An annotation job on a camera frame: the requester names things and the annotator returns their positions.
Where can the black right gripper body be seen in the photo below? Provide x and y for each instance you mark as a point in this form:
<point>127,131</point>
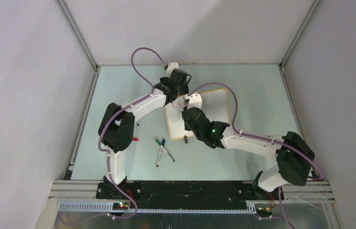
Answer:
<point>198,135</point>

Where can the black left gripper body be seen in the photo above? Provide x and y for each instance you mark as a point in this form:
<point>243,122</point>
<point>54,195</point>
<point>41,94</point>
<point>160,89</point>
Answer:
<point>183,90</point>

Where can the whiteboard with orange frame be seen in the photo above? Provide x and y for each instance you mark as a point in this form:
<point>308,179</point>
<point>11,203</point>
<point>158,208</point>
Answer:
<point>215,105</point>

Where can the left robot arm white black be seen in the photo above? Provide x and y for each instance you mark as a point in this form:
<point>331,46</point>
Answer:
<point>117,126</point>

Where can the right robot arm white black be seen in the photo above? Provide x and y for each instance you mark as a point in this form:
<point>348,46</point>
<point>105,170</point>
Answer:
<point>291,153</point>

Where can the blue marker pen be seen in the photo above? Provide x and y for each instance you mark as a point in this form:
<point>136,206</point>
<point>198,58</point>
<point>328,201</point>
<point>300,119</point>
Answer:
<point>161,144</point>

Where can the green marker pen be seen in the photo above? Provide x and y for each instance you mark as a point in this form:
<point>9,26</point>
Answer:
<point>168,154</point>

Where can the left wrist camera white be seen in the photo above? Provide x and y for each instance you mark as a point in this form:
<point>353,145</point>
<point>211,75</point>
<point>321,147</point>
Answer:
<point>170,67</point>

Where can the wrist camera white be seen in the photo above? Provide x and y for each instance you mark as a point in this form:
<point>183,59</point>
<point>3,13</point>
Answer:
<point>170,67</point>
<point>193,100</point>

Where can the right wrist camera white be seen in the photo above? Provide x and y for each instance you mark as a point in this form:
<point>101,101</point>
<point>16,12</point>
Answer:
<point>193,100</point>

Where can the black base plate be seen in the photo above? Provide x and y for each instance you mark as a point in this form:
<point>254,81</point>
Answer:
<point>209,195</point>

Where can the left aluminium corner post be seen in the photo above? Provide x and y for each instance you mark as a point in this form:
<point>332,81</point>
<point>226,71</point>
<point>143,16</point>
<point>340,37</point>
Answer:
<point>72,23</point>

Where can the aluminium corner post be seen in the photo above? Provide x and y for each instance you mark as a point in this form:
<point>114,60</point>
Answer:
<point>299,33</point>
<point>72,23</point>

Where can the aluminium frame rail front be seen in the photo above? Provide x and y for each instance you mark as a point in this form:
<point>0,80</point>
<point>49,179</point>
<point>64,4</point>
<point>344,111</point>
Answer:
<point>85,190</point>

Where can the grey cable duct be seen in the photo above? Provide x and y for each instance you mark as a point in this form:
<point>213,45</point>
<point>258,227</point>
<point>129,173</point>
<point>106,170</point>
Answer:
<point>84,206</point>

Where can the right aluminium corner post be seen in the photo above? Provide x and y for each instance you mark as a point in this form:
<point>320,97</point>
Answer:
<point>299,33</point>

